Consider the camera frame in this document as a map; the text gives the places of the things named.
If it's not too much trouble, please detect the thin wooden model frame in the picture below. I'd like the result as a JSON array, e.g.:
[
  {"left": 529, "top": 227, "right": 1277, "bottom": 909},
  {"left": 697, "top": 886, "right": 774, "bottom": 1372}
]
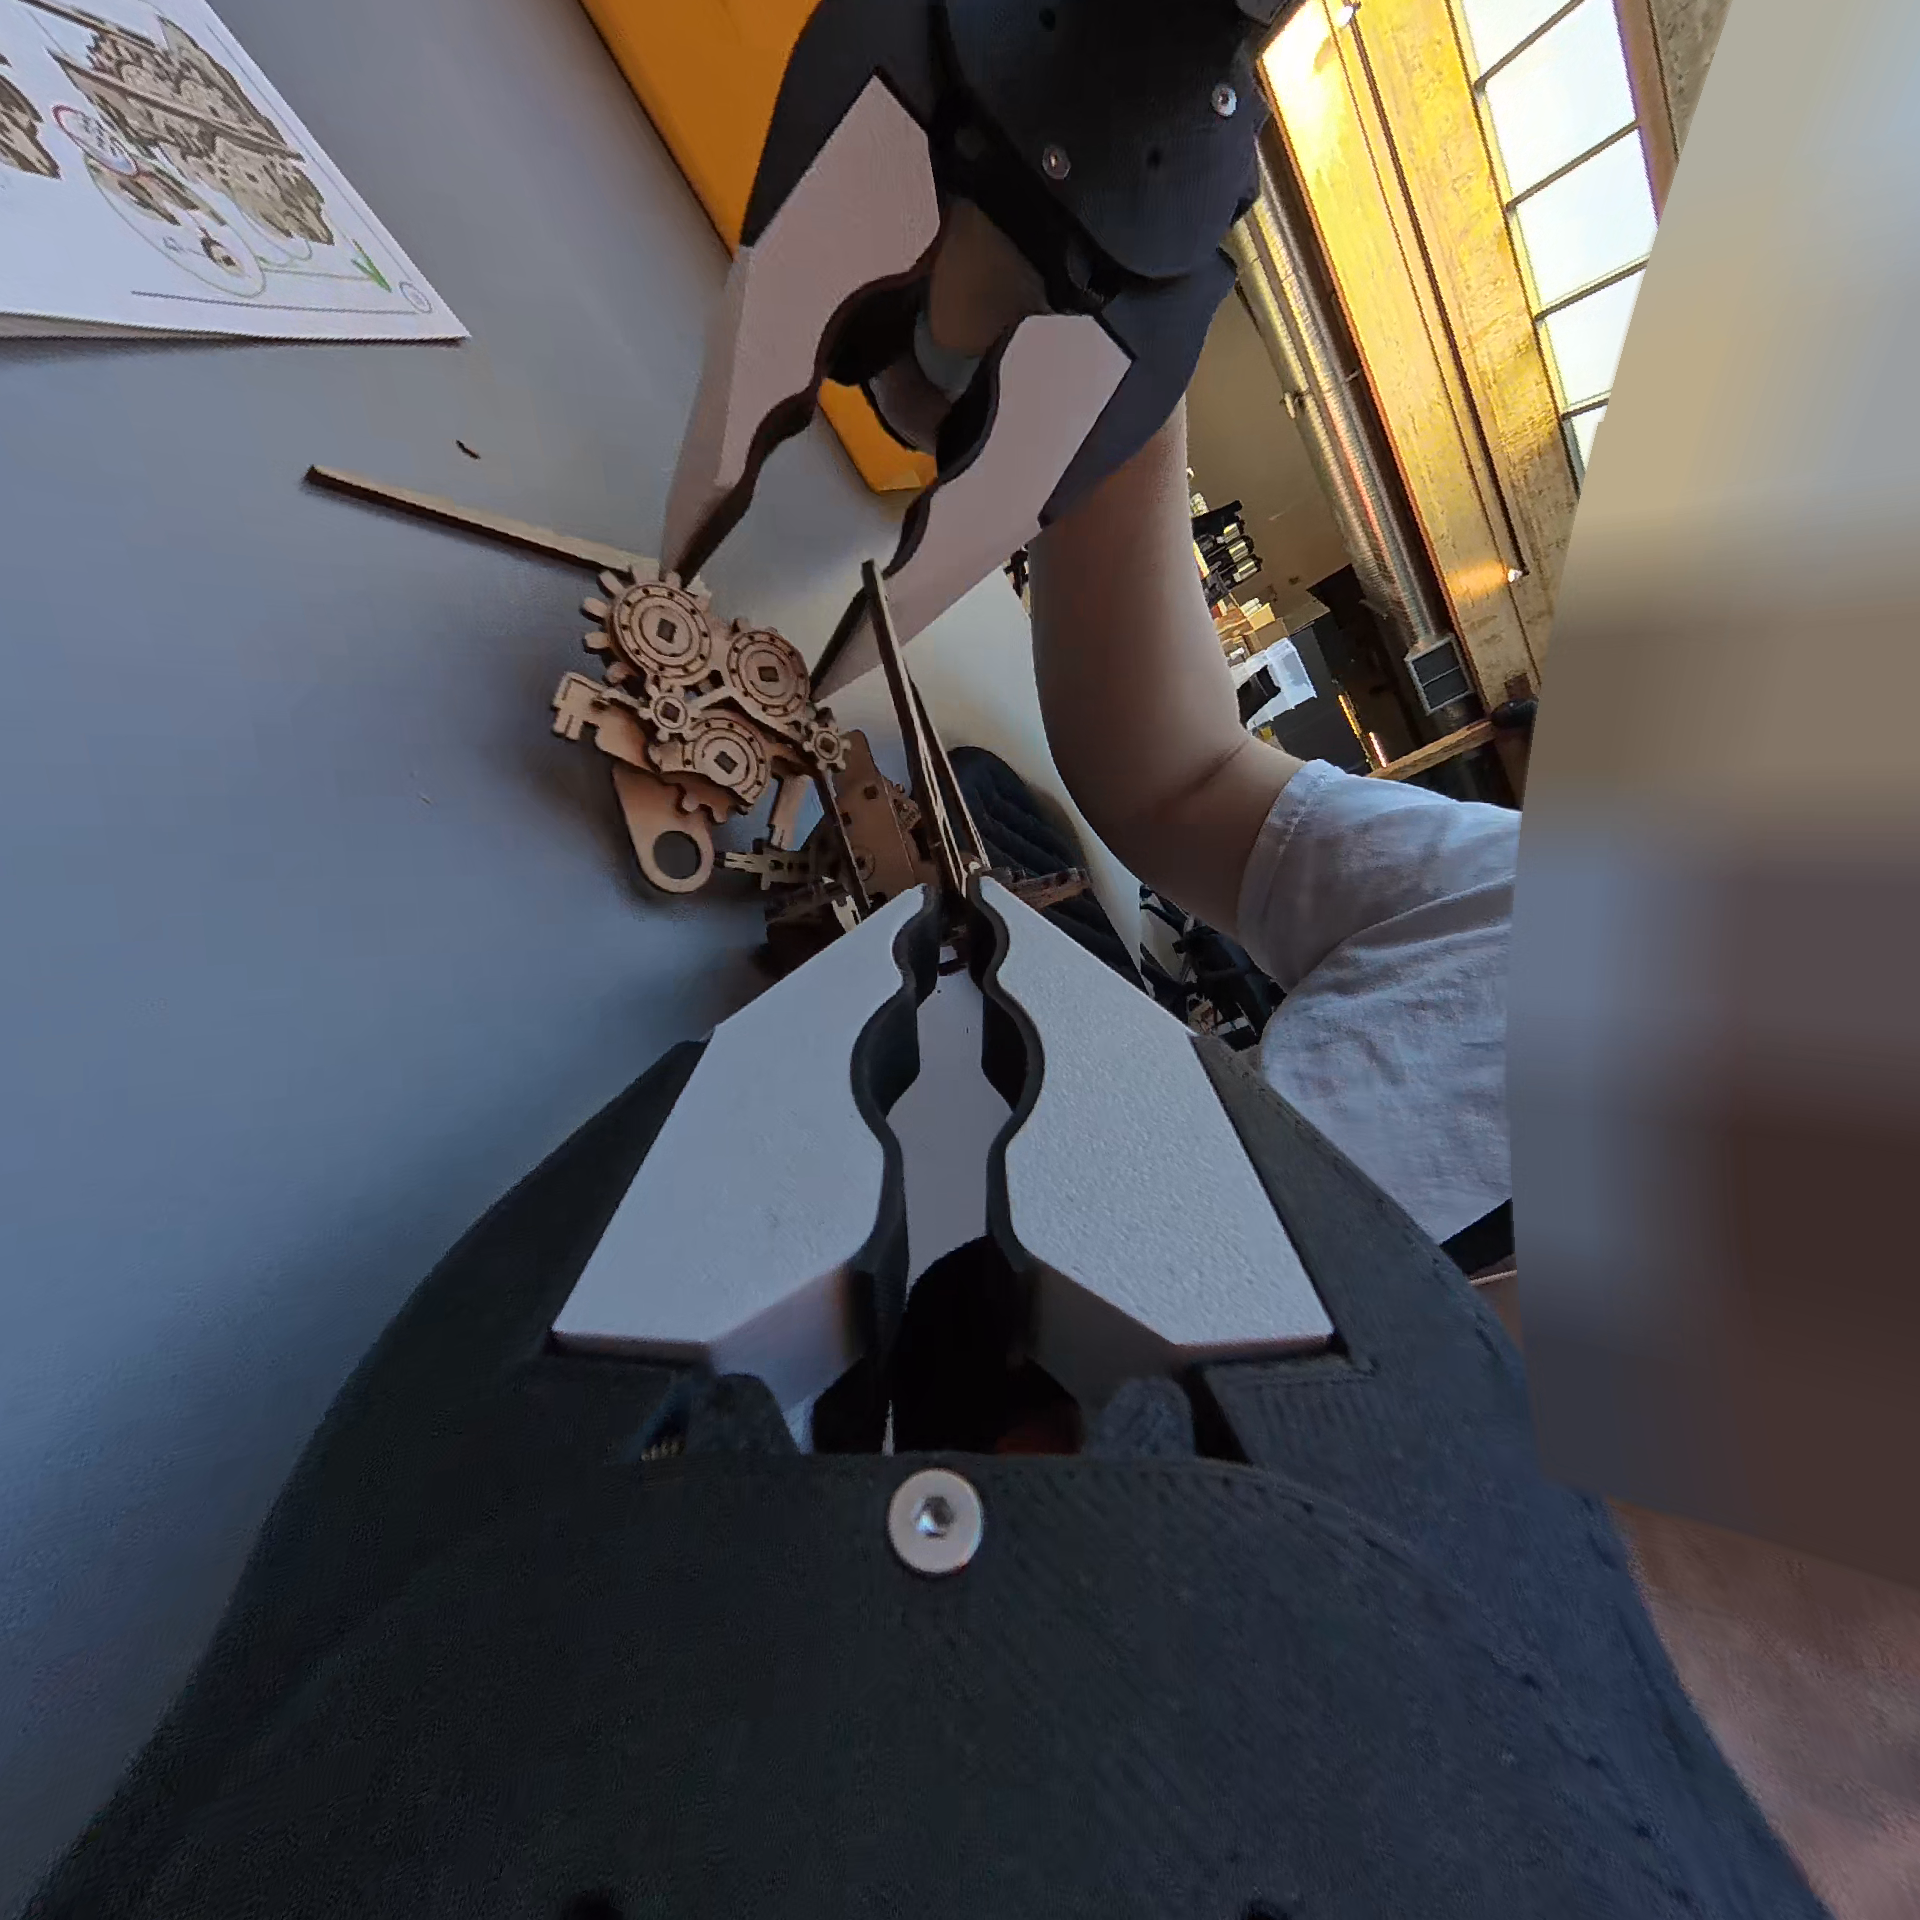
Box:
[{"left": 858, "top": 558, "right": 1000, "bottom": 903}]

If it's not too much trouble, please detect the printed instruction sheet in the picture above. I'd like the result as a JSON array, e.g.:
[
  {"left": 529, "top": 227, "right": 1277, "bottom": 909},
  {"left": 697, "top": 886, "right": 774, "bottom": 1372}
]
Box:
[{"left": 0, "top": 0, "right": 472, "bottom": 346}]

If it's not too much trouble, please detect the dark shelf with boxes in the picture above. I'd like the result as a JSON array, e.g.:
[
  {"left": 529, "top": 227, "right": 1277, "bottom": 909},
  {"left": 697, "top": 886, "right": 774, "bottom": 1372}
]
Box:
[{"left": 1192, "top": 470, "right": 1338, "bottom": 639}]

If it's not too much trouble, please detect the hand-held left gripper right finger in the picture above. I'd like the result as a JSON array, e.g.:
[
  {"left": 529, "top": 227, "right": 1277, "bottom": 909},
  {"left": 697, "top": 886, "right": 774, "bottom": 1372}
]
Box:
[{"left": 976, "top": 872, "right": 1338, "bottom": 1402}]

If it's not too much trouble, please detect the bright paned window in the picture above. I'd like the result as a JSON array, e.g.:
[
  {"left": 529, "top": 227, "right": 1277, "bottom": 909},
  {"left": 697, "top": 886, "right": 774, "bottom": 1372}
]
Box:
[{"left": 1446, "top": 0, "right": 1666, "bottom": 483}]

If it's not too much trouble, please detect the long flat wooden strip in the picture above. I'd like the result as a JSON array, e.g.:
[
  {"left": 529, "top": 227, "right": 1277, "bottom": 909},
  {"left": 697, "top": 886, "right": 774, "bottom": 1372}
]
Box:
[{"left": 306, "top": 464, "right": 662, "bottom": 578}]

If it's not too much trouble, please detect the person's right forearm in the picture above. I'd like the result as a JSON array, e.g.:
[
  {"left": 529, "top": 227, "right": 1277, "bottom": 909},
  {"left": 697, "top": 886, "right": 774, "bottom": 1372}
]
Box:
[{"left": 1026, "top": 391, "right": 1308, "bottom": 940}]

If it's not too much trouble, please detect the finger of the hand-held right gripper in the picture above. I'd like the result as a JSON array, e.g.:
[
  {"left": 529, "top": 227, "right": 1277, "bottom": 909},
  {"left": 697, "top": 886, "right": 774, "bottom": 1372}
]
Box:
[
  {"left": 809, "top": 303, "right": 1144, "bottom": 704},
  {"left": 661, "top": 71, "right": 950, "bottom": 578}
]

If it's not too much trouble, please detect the yellow plastic bin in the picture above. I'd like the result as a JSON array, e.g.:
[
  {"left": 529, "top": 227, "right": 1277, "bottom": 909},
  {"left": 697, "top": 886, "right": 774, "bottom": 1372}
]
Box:
[{"left": 577, "top": 0, "right": 933, "bottom": 496}]

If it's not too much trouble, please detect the wooden gear model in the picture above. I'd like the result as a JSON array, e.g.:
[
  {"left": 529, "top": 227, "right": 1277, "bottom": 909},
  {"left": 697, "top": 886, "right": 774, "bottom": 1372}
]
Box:
[{"left": 550, "top": 562, "right": 939, "bottom": 940}]

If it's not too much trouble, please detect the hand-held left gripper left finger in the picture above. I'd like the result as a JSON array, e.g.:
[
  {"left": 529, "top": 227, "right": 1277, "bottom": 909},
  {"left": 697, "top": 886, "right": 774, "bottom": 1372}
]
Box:
[{"left": 548, "top": 885, "right": 945, "bottom": 1448}]

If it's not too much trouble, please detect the silver ribbed duct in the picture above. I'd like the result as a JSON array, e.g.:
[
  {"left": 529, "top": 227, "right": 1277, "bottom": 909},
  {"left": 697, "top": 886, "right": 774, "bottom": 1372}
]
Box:
[{"left": 1237, "top": 134, "right": 1442, "bottom": 646}]

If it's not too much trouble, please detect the black padded chair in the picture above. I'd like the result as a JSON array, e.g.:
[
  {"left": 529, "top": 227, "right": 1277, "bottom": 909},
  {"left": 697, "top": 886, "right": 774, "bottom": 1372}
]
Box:
[{"left": 945, "top": 743, "right": 1089, "bottom": 903}]

